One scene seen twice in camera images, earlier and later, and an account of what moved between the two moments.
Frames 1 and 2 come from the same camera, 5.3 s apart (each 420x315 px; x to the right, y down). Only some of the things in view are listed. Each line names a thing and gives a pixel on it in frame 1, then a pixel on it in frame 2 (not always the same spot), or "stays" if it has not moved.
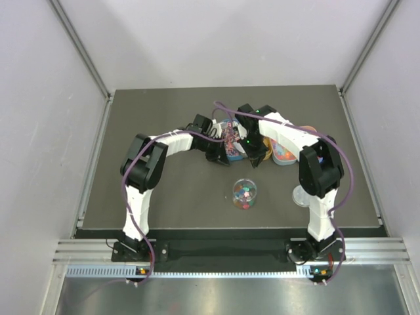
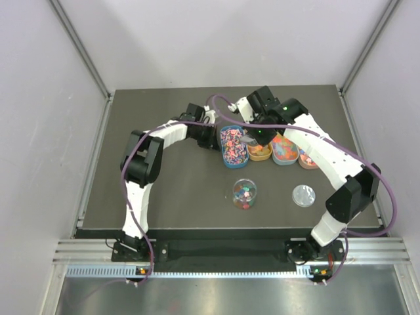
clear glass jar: [244, 192] stays
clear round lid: [300, 197] stays
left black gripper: [216, 153] → [206, 137]
